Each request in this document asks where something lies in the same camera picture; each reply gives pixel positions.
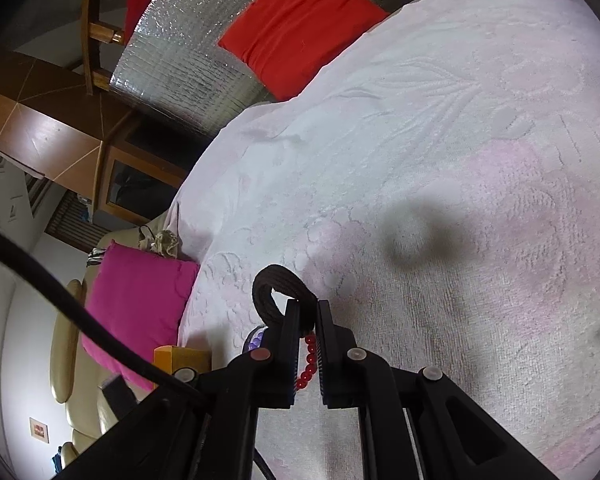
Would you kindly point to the wooden chair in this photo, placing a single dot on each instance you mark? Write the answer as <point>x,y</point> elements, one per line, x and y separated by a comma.
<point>100,30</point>

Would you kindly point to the orange box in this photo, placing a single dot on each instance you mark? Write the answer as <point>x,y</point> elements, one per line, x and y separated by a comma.
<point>180,357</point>

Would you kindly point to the beige sofa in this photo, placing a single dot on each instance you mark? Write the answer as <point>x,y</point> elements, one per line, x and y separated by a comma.
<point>70,360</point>

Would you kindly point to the dark slatted shutter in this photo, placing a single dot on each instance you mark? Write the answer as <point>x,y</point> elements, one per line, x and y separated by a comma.
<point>72,225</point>

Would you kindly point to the patterned beige cloth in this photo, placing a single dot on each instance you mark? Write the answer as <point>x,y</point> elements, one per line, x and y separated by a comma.
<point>164,245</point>

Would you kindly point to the pink cushion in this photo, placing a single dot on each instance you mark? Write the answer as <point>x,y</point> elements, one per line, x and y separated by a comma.
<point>135,305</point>

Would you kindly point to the brown wooden cabinet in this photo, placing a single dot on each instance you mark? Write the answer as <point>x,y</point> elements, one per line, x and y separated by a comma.
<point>55,135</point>

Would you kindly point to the red cushion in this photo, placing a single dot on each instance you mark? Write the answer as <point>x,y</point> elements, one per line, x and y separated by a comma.
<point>300,25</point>

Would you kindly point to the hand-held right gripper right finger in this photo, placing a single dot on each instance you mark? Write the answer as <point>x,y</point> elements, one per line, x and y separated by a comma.
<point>325,360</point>

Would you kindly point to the silver foil insulation mat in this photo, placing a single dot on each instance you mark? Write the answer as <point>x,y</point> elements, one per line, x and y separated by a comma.
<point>180,70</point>

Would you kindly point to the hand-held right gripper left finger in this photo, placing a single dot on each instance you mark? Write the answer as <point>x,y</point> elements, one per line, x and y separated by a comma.
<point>292,355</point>

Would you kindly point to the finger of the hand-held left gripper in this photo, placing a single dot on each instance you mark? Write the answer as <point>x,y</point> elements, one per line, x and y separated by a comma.
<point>117,391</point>

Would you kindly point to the small wall picture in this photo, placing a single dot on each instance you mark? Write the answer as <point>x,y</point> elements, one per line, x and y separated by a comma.
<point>39,430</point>

